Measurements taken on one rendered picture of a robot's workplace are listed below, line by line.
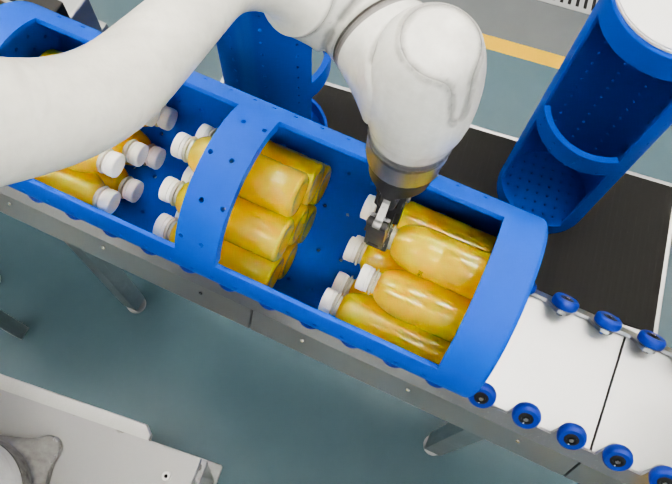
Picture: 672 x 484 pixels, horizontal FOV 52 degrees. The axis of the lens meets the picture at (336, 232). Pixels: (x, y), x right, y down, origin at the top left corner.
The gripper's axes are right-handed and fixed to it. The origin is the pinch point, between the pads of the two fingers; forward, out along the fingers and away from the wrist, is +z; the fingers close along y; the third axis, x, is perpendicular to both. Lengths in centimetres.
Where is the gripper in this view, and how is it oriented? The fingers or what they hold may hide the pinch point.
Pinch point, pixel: (385, 223)
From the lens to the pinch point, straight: 94.9
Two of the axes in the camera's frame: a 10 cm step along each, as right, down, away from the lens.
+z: -0.4, 3.6, 9.3
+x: -9.1, -4.0, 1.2
